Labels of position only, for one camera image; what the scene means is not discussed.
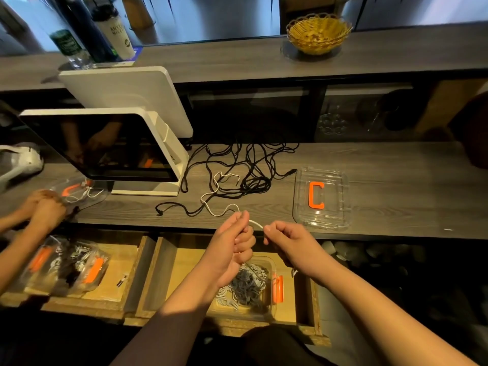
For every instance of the brown wooden chair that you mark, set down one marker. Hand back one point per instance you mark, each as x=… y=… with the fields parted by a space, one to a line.
x=309 y=5

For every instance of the small white connector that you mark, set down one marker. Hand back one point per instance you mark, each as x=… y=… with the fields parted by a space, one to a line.
x=122 y=279

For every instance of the white headset device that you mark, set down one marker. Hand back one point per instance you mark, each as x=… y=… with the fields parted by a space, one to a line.
x=27 y=160

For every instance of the clear container drawer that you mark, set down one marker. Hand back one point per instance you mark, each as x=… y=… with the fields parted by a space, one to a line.
x=34 y=278
x=278 y=305

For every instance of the grey wooden bar counter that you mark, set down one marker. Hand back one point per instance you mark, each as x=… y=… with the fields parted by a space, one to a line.
x=244 y=61

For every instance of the white paper coffee cup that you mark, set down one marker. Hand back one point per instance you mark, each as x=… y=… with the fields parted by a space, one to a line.
x=114 y=32

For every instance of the blue white notebook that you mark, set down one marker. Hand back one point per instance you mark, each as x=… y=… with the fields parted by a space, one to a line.
x=137 y=55

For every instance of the black thermos bottle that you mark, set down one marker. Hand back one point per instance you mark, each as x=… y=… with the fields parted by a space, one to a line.
x=88 y=26

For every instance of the another person's forearm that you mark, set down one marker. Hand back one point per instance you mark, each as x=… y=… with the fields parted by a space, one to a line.
x=19 y=259
x=7 y=223

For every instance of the clear plastic water bottle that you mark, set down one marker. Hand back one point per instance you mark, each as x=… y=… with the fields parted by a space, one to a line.
x=67 y=45

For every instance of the pile of white containers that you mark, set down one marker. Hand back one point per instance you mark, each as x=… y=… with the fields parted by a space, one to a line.
x=358 y=251

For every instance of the person's left hand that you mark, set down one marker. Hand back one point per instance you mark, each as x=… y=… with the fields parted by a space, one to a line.
x=232 y=251

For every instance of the white customer display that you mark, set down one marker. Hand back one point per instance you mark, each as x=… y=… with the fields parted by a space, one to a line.
x=129 y=99

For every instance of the white touchscreen monitor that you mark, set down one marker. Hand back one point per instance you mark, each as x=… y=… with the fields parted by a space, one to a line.
x=107 y=145

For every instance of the wooden drawer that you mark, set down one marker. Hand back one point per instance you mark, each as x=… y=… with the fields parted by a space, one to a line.
x=309 y=297
x=141 y=286

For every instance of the flat cardboard sheet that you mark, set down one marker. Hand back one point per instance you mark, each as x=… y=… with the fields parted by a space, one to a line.
x=450 y=106

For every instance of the yellow woven basket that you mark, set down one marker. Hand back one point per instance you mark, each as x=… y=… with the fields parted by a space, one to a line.
x=319 y=34

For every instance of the person's right forearm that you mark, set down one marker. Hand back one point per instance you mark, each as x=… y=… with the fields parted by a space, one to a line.
x=396 y=320

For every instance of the person's right hand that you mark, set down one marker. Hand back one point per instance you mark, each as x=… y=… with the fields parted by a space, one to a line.
x=299 y=247

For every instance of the person's left forearm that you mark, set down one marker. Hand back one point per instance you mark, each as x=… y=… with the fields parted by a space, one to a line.
x=171 y=328

